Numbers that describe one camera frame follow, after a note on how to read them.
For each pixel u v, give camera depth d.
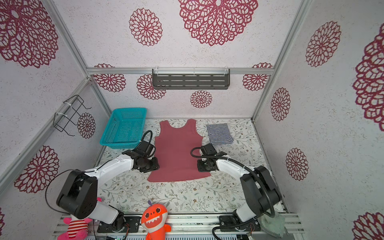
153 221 0.67
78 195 0.43
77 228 0.68
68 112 0.78
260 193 0.44
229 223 0.73
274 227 0.72
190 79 0.95
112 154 1.00
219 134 1.15
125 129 1.15
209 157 0.72
